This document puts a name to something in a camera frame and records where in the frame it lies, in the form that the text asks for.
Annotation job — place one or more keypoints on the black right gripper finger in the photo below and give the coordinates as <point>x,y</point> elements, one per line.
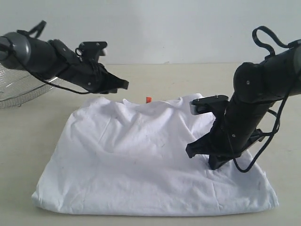
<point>217,161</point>
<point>201,146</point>

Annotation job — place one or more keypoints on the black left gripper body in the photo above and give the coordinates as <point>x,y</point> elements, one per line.
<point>88,75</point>

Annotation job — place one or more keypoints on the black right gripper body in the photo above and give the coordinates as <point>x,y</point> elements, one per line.
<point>228,140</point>

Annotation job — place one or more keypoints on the white t-shirt red print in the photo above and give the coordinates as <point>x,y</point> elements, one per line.
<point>122,158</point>

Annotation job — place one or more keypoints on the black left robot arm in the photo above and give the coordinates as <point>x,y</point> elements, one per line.
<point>48,59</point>

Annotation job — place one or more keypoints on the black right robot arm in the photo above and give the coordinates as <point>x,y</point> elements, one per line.
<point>256,88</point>

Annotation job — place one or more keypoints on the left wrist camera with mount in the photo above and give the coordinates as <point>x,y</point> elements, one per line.
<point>91,50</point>

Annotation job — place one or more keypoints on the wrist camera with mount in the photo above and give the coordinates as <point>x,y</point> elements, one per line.
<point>91,50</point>
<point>215,104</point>

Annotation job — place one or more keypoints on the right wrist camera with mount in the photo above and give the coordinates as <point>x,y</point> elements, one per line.
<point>215,104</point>

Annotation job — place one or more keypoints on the metal wire mesh basket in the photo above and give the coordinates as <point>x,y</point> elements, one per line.
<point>19,87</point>

